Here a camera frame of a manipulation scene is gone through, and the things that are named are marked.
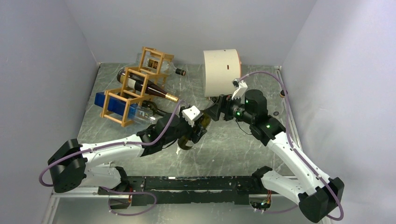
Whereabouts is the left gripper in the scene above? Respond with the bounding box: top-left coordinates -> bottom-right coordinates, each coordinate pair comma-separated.
163,107 -> 207,145

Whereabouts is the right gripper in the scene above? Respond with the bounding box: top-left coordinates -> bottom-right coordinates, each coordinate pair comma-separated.
204,92 -> 255,125

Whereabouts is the dark green wine bottle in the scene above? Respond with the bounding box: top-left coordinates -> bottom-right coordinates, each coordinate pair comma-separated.
177,106 -> 212,150

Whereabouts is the blue square glass bottle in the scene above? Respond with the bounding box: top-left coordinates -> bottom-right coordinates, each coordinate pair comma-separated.
94,92 -> 156,124

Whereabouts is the clear glass bottle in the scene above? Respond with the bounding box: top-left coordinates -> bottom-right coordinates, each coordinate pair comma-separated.
272,90 -> 286,117

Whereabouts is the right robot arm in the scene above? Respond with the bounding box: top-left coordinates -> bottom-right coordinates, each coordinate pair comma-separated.
204,90 -> 345,223

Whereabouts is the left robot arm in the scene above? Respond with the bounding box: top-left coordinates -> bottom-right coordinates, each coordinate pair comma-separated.
46,113 -> 211,194

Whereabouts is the dark bottle black cap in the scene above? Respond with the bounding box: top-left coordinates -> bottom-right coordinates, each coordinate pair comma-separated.
142,100 -> 168,117

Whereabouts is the wooden wine rack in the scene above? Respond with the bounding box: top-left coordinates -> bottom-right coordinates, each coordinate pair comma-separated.
100,47 -> 179,127

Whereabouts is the dark bottle gold cap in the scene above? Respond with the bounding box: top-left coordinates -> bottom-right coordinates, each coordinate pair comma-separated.
116,70 -> 179,102

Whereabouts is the beige cylindrical box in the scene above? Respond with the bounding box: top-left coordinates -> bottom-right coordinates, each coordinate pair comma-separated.
203,49 -> 241,98

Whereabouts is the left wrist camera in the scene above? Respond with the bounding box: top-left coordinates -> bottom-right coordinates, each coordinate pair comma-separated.
182,106 -> 203,127

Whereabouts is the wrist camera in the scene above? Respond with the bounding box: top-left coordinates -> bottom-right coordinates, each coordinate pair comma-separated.
182,106 -> 203,127
232,78 -> 248,100

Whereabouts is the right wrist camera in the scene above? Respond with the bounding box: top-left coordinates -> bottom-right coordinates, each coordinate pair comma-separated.
232,78 -> 248,100

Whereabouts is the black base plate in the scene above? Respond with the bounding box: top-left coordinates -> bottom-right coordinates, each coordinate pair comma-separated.
98,176 -> 269,208

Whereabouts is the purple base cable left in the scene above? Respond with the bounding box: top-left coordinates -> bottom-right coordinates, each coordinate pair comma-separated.
102,187 -> 158,217

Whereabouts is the aluminium rail frame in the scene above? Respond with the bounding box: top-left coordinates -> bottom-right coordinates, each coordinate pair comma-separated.
42,65 -> 333,224

